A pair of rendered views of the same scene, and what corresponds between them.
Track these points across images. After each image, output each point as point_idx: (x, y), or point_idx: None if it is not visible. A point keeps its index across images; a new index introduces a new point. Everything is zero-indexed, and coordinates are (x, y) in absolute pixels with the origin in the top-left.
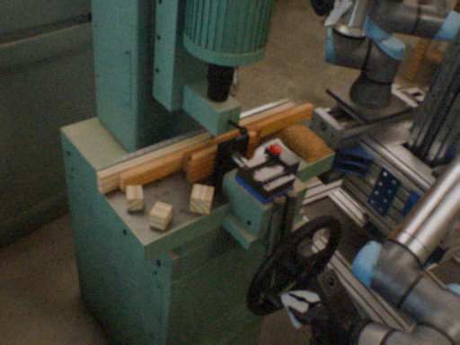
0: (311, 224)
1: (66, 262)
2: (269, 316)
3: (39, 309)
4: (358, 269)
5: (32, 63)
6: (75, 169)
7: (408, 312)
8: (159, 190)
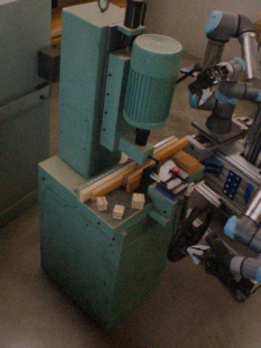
0: (199, 209)
1: (27, 247)
2: (164, 270)
3: (18, 279)
4: (228, 230)
5: (5, 121)
6: (47, 187)
7: (252, 247)
8: (112, 198)
